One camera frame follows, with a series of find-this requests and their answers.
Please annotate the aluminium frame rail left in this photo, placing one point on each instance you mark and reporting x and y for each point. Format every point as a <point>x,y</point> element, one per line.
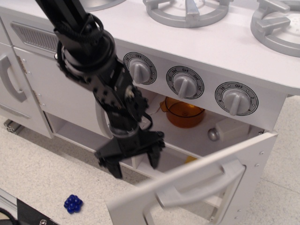
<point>13,127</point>

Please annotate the white toy kitchen unit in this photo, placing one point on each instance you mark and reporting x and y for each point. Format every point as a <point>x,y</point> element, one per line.
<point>225,51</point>

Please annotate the middle grey stove knob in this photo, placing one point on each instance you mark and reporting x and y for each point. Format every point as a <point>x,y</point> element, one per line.
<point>185,82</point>

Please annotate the silver cabinet door handle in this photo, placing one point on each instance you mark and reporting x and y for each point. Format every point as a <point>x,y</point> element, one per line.
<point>102,122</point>

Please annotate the orange transparent measuring cup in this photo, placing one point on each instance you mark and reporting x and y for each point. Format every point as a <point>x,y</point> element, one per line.
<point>181,114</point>

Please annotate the middle silver burner grate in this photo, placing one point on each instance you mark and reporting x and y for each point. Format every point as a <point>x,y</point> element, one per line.
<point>187,13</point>

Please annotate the silver oven door handle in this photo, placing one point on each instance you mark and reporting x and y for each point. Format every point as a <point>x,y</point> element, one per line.
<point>173,197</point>

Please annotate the left white cabinet door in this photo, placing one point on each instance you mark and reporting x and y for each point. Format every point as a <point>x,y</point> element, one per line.
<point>27,113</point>

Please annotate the left silver door handle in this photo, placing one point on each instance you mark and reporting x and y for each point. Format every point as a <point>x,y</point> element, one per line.
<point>5,64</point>

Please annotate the right grey stove knob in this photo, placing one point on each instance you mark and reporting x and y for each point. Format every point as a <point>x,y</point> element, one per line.
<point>236,98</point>

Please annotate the silver vent grille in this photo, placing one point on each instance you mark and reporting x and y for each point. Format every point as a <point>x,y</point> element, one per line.
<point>38,38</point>

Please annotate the blue toy berry cluster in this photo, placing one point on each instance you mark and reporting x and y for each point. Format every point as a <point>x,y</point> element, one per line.
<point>73,204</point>

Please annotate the grey stove knob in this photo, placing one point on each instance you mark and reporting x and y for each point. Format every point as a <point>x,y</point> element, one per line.
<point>141,68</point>
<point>185,82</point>
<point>236,98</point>

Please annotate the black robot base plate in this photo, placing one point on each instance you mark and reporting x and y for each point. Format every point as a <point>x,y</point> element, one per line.
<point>25,214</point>

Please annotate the left grey stove knob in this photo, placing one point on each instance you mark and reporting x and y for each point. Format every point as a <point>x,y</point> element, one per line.
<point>141,68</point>

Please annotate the white toy oven door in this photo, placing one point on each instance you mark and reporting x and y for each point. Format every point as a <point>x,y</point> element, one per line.
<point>133,208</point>

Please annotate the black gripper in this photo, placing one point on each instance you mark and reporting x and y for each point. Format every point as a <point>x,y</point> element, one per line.
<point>118,149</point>

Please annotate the right silver burner grate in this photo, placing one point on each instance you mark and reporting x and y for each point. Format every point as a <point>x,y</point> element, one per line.
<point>276,24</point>

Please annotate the white cabinet door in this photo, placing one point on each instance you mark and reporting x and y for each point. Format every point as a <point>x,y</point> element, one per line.
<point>27,113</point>
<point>58,95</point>

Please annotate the silver sink basin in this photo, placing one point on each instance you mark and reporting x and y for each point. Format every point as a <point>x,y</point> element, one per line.
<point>96,5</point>

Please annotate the silver burner grate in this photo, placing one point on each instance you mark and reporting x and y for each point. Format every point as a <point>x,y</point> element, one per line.
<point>187,13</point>
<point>276,24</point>

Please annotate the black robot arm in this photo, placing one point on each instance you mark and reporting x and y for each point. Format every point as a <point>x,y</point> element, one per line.
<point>86,54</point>

